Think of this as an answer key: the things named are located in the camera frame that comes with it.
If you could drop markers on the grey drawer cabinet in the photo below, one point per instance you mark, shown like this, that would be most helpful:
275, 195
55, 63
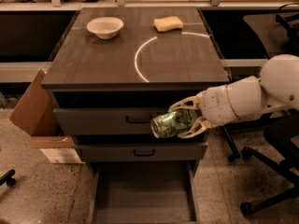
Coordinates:
139, 67

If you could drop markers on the brown cardboard box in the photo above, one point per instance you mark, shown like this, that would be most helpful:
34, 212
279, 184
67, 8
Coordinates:
33, 114

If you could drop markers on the black chair caster left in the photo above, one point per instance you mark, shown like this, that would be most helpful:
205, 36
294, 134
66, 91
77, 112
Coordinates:
8, 178

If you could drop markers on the middle grey drawer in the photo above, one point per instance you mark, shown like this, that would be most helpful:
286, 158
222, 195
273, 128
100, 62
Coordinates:
142, 152

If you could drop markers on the black office chair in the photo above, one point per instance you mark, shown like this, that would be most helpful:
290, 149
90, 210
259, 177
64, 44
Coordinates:
279, 135

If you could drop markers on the yellow sponge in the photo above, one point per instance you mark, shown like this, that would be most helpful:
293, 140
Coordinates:
168, 24

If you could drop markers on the bottom open grey drawer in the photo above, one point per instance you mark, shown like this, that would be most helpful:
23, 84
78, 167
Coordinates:
147, 192

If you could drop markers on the top grey drawer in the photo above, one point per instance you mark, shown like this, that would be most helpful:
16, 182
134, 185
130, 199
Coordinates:
94, 121

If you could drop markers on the white bowl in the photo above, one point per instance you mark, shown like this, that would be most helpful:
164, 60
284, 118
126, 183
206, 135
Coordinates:
105, 27

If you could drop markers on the black stand with tray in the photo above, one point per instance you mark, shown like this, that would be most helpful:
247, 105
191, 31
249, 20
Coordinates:
257, 34

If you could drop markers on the green soda can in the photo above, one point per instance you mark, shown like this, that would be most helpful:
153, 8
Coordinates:
173, 123

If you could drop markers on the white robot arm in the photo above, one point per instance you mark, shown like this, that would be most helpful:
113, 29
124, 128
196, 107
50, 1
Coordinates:
275, 89

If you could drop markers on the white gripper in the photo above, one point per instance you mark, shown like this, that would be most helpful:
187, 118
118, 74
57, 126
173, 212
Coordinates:
215, 105

